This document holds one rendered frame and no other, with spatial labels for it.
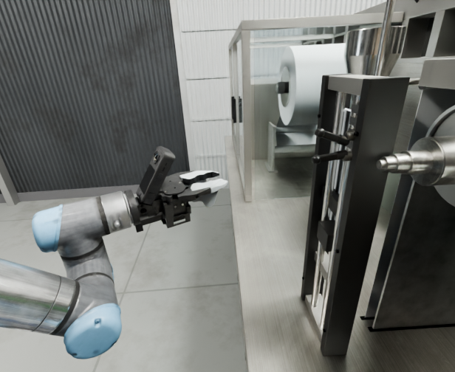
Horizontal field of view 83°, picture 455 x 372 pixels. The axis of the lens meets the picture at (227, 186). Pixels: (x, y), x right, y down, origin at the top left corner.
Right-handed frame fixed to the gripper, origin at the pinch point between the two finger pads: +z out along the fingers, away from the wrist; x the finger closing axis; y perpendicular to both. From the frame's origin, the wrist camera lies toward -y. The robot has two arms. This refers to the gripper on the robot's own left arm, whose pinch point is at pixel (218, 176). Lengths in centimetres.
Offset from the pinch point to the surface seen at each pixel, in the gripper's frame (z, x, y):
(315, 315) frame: 12.5, 24.9, 28.2
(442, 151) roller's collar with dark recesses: 13.3, 33.1, -16.7
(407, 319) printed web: 29, 36, 26
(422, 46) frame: 86, -11, -25
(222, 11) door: 124, -228, -42
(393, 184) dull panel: 74, 3, 21
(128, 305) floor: -28, -81, 136
